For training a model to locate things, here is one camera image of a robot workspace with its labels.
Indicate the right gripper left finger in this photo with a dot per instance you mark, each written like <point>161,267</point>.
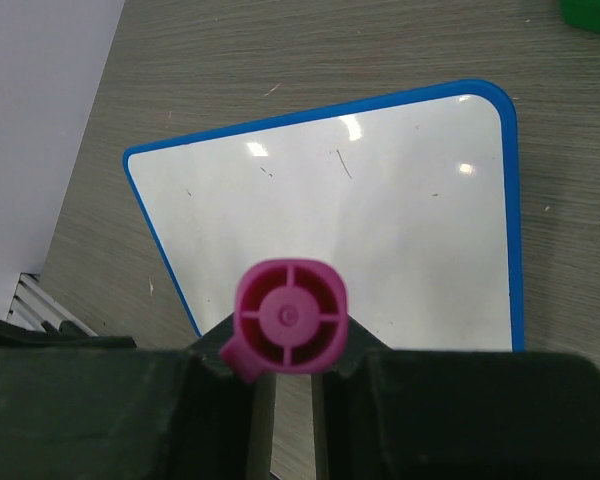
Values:
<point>79,407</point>

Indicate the pink capped marker pen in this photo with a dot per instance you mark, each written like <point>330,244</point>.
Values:
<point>290,316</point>

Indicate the blue framed whiteboard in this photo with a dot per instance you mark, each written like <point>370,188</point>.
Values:
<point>413,197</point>

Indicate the green plastic tray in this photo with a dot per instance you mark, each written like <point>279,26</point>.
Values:
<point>582,14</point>

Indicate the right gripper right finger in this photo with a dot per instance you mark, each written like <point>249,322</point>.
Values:
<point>381,413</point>

